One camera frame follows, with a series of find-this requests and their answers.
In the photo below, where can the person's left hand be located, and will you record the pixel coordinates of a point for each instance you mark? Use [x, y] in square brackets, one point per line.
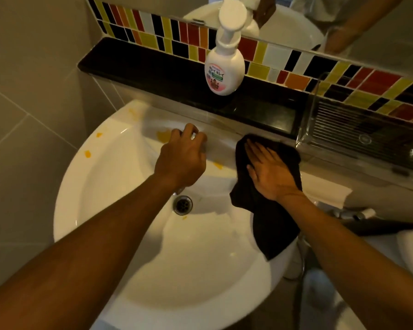
[180, 159]

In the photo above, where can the person's right hand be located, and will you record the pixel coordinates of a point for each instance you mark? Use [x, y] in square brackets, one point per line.
[272, 175]

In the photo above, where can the person's left thumb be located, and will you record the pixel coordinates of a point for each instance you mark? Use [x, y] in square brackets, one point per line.
[202, 146]

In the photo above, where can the person's right thumb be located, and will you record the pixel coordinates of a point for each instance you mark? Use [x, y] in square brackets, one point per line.
[252, 173]

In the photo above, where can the black cleaning cloth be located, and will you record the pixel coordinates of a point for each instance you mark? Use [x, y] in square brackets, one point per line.
[272, 226]

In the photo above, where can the person's right forearm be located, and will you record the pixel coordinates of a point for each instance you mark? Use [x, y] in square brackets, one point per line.
[351, 264]

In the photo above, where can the person's left forearm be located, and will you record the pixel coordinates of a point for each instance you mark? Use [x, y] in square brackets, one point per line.
[89, 257]

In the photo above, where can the chrome sink drain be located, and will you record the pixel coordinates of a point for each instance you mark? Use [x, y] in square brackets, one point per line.
[182, 205]

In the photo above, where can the black stone ledge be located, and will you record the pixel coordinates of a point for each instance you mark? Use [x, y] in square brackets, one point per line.
[165, 77]

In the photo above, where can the white pump soap bottle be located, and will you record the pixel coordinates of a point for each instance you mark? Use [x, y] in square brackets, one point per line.
[224, 70]

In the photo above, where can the white ceramic sink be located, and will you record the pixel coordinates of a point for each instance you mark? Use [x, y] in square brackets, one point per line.
[192, 264]

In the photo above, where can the multicoloured mosaic tile strip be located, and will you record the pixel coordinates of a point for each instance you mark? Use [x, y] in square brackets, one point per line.
[272, 56]

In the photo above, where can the clear plastic ribbed tray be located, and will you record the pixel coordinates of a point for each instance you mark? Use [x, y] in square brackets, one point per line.
[358, 130]

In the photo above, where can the bidet sprayer head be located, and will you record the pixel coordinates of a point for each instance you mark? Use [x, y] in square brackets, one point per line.
[359, 214]

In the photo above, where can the wall mirror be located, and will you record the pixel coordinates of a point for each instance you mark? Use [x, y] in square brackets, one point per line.
[382, 48]

